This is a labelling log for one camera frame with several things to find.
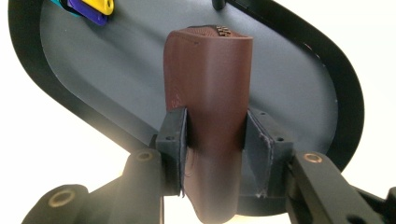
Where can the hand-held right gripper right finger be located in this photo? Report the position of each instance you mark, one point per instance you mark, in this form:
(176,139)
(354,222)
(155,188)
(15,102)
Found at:
(264,155)

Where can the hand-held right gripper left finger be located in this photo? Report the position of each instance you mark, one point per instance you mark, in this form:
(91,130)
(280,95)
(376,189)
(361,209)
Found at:
(172,149)

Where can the brown zip wallet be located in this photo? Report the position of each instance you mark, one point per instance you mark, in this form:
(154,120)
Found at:
(211,102)

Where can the black oval tray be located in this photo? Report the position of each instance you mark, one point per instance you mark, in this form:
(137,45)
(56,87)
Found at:
(109,77)

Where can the yellow key tag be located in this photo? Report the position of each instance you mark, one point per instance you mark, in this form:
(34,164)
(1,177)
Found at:
(99,5)

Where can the purple key tag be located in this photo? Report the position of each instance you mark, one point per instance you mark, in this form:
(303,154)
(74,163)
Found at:
(88,14)

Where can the teal key tag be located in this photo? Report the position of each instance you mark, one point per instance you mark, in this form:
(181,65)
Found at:
(63,4)

